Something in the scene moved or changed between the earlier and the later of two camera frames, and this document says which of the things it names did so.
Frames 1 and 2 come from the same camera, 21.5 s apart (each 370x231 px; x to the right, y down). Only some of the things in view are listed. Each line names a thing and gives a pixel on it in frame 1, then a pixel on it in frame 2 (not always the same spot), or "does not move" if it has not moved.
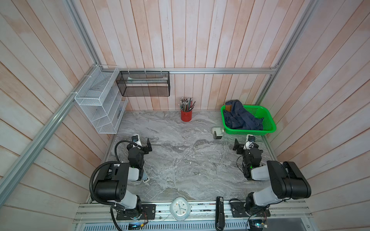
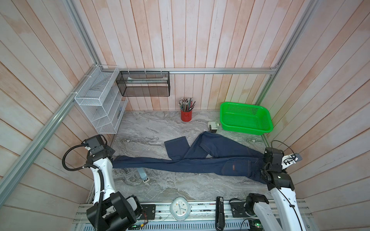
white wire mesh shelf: x=99 y=94 does not move
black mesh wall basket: x=144 y=83 does not move
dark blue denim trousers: x=239 y=118 -> x=210 y=153
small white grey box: x=217 y=133 -> x=213 y=126
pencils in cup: x=187 y=104 does not move
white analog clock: x=180 y=209 does not move
